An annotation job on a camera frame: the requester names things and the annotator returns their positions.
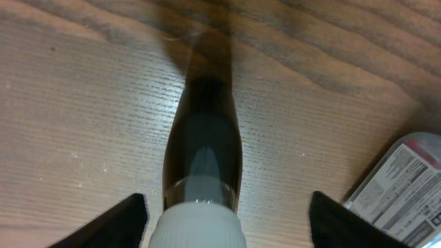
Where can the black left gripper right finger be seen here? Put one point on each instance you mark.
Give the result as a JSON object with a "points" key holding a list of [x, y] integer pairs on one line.
{"points": [[333, 226]]}

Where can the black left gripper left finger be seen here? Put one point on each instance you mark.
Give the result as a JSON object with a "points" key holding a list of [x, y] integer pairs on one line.
{"points": [[123, 226]]}

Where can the dark bottle white cap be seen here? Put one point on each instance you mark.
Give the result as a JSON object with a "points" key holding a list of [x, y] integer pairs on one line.
{"points": [[202, 171]]}

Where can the clear plastic container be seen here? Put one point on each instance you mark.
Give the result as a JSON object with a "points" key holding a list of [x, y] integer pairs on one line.
{"points": [[401, 194]]}

